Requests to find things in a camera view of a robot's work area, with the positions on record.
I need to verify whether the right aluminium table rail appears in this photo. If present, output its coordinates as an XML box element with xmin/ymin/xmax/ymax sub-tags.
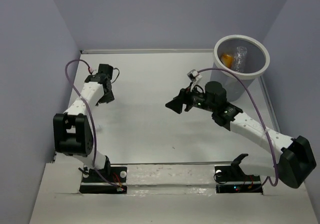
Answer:
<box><xmin>258</xmin><ymin>76</ymin><xmax>290</xmax><ymax>161</ymax></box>

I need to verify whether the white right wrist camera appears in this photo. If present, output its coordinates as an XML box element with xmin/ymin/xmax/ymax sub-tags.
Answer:
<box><xmin>187</xmin><ymin>69</ymin><xmax>202</xmax><ymax>91</ymax></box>

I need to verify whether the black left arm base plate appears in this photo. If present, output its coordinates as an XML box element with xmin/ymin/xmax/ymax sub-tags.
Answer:
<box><xmin>79</xmin><ymin>166</ymin><xmax>128</xmax><ymax>194</ymax></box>

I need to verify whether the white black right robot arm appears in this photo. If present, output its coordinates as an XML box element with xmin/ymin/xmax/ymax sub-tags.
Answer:
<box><xmin>165</xmin><ymin>81</ymin><xmax>317</xmax><ymax>188</ymax></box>

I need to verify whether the clear bottle white-blue cap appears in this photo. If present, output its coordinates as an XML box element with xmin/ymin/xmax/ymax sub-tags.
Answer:
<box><xmin>231</xmin><ymin>46</ymin><xmax>248</xmax><ymax>73</ymax></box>

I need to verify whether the aluminium table edge rail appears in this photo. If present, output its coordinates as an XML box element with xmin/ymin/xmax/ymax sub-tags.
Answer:
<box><xmin>80</xmin><ymin>49</ymin><xmax>213</xmax><ymax>55</ymax></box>

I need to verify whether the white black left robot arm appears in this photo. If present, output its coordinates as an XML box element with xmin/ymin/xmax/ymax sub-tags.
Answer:
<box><xmin>53</xmin><ymin>64</ymin><xmax>115</xmax><ymax>182</ymax></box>

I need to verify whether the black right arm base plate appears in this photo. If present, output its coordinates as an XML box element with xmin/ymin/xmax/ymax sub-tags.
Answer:
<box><xmin>213</xmin><ymin>165</ymin><xmax>263</xmax><ymax>194</ymax></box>

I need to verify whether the orange blue label bottle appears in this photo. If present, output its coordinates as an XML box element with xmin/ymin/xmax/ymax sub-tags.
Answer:
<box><xmin>220</xmin><ymin>53</ymin><xmax>234</xmax><ymax>69</ymax></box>

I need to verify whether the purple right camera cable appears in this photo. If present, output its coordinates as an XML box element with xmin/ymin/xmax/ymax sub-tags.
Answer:
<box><xmin>198</xmin><ymin>68</ymin><xmax>280</xmax><ymax>186</ymax></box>

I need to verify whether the white round bin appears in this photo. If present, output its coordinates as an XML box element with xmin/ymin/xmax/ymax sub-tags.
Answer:
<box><xmin>210</xmin><ymin>35</ymin><xmax>270</xmax><ymax>102</ymax></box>

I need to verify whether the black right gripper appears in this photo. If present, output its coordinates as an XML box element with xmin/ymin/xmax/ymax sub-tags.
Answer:
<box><xmin>165</xmin><ymin>82</ymin><xmax>216</xmax><ymax>114</ymax></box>

